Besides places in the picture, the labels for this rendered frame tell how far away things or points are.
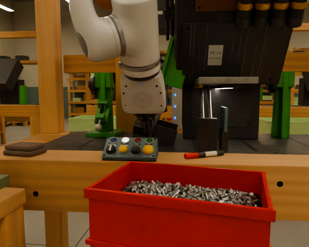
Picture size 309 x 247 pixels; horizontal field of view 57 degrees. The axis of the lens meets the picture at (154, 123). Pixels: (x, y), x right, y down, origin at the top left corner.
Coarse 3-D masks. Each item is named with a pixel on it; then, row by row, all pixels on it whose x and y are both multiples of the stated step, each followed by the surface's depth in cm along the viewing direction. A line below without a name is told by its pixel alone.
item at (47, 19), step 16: (48, 0) 135; (48, 16) 136; (48, 32) 136; (48, 48) 137; (48, 64) 138; (48, 80) 139; (48, 96) 140; (48, 112) 141; (48, 128) 142; (64, 128) 150; (128, 128) 138
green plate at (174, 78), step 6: (174, 42) 102; (168, 48) 96; (174, 48) 97; (168, 54) 96; (174, 54) 97; (168, 60) 97; (174, 60) 97; (168, 66) 97; (174, 66) 97; (162, 72) 97; (168, 72) 98; (174, 72) 98; (180, 72) 97; (168, 78) 98; (174, 78) 98; (180, 78) 98; (168, 84) 98; (174, 84) 98; (180, 84) 98
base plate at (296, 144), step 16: (48, 144) 103; (64, 144) 103; (80, 144) 103; (96, 144) 103; (176, 144) 103; (192, 144) 103; (240, 144) 103; (256, 144) 103; (272, 144) 103; (288, 144) 103; (304, 144) 103
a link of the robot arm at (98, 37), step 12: (72, 0) 50; (84, 0) 49; (72, 12) 51; (84, 12) 49; (84, 24) 49; (96, 24) 50; (108, 24) 51; (84, 36) 50; (96, 36) 50; (108, 36) 51; (84, 48) 52; (96, 48) 51; (108, 48) 51; (120, 48) 53; (96, 60) 53
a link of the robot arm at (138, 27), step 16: (112, 0) 51; (128, 0) 49; (144, 0) 49; (112, 16) 52; (128, 16) 50; (144, 16) 51; (128, 32) 52; (144, 32) 52; (128, 48) 53; (144, 48) 54; (128, 64) 57; (144, 64) 57
